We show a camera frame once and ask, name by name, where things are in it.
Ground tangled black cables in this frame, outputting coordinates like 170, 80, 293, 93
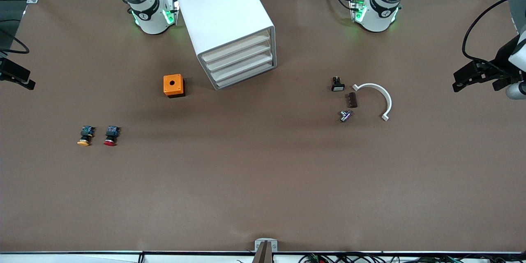
299, 253, 526, 263

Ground brown table cover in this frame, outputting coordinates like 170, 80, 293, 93
0, 0, 526, 254

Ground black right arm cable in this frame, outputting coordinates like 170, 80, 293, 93
0, 28, 30, 55

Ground yellow push button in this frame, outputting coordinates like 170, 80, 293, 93
77, 125, 96, 147

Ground orange box with hole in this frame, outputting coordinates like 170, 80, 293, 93
163, 74, 186, 99

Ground white table edge rail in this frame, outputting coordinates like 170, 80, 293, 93
0, 251, 526, 263

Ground red push button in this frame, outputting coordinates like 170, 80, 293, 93
103, 125, 121, 147

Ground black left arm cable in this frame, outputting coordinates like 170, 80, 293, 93
461, 0, 526, 75

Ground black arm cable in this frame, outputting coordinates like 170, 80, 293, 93
0, 28, 30, 55
461, 0, 526, 75

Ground white curved bracket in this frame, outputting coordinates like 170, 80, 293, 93
352, 83, 393, 122

